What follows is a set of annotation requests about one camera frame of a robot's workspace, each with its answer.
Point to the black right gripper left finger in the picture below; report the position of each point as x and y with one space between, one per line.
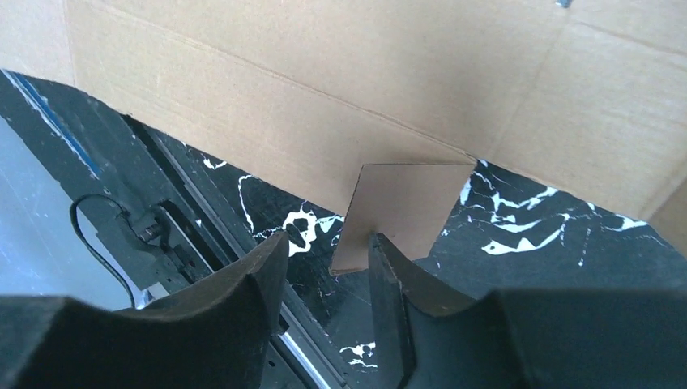
61 342

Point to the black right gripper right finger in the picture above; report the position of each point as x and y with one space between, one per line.
429 335

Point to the brown cardboard box sheet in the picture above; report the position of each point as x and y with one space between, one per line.
377 110

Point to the aluminium rail frame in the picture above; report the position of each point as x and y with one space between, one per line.
252 312

